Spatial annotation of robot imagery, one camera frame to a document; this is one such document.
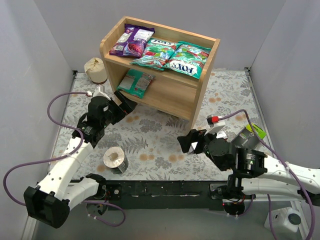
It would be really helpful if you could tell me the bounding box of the teal candy bag back side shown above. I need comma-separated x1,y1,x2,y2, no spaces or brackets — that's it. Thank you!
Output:
117,69,155,99

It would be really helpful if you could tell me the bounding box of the green mint candy bag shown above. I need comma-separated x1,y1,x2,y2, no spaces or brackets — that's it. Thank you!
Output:
130,38,180,71

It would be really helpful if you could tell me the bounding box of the purple berry candy bag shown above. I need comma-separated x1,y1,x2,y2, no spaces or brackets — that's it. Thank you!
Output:
109,23,155,58

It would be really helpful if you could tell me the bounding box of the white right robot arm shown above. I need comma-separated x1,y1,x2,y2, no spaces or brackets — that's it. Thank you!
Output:
177,129,320,206

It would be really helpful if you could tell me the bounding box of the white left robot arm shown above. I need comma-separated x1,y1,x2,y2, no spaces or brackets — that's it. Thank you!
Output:
23,89,137,229

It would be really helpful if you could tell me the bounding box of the wooden two-tier shelf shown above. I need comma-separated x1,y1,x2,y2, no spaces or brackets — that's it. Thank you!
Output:
99,16,221,133

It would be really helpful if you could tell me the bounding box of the green Fox's candy bag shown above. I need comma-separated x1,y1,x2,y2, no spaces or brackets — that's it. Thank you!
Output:
163,41,211,80

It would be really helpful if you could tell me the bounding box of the red white toothpaste box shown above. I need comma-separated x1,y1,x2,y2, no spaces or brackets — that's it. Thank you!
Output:
188,131,229,154

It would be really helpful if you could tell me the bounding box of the black green razor box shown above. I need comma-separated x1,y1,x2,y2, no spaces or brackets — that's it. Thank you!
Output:
231,124,267,149

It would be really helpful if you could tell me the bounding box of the floral table mat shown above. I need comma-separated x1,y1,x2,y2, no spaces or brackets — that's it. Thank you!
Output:
73,69,263,181

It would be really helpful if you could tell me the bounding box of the beige wrapped tissue roll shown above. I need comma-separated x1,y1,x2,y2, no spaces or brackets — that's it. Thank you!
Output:
84,57,108,85

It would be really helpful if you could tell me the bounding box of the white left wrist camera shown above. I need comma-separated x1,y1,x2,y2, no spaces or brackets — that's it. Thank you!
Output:
85,85,111,100

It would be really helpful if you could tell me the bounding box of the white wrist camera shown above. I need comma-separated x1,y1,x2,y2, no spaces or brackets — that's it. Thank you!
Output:
205,115,226,135
85,85,111,100

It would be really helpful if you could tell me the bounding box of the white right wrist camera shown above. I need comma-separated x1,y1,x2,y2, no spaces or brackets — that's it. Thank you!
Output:
205,115,226,135

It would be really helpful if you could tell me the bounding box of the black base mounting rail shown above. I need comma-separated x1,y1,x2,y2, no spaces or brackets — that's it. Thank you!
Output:
87,180,252,211

